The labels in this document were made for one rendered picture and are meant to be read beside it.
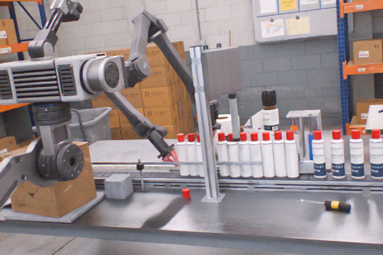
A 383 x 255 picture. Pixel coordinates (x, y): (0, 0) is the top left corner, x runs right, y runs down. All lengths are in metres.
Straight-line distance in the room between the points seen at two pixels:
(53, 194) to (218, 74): 0.85
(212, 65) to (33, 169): 0.80
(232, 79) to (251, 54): 4.69
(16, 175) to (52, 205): 0.36
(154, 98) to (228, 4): 1.91
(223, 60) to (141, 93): 3.83
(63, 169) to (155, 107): 3.95
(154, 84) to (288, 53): 2.01
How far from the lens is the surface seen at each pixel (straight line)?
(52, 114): 1.71
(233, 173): 2.08
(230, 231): 1.71
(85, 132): 4.42
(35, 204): 2.12
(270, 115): 2.58
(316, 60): 6.41
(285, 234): 1.67
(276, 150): 2.01
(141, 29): 1.94
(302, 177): 2.04
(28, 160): 1.77
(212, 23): 6.74
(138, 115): 2.19
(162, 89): 5.53
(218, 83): 1.86
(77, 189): 2.09
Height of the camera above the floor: 1.59
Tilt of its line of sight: 11 degrees down
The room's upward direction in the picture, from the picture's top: 7 degrees counter-clockwise
